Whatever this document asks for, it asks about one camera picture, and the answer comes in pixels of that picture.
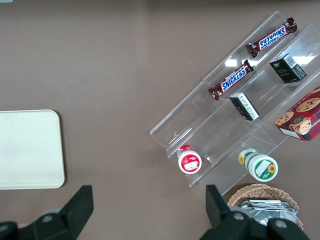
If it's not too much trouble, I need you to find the beige plastic tray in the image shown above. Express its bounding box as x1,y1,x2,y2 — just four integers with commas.
0,109,66,190

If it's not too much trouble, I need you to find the red lidded small jar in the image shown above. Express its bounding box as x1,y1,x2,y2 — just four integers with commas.
176,144,203,174

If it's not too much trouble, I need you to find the green lidded sunflower jar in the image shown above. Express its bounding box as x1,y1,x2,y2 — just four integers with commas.
237,147,279,182

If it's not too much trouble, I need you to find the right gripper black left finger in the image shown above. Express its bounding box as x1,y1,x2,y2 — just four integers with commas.
32,184,95,240

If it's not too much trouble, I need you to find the light wicker basket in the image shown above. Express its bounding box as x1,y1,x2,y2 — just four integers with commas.
227,183,304,231

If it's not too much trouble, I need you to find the small black carton box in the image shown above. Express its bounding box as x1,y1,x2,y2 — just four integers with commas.
269,52,308,85
228,91,260,122

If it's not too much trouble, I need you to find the silver foil tray stack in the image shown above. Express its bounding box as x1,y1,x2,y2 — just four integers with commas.
237,199,300,227

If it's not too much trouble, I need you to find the red chocolate chip cookie box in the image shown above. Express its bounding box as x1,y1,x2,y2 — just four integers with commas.
274,84,320,142

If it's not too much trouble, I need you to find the Snickers chocolate bar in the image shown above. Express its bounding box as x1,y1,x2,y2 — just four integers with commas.
246,17,298,59
208,59,255,101

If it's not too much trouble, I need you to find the clear acrylic stepped stand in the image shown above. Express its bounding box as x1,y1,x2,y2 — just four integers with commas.
149,10,320,198

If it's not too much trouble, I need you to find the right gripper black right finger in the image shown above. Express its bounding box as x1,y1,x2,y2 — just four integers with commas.
202,184,253,240

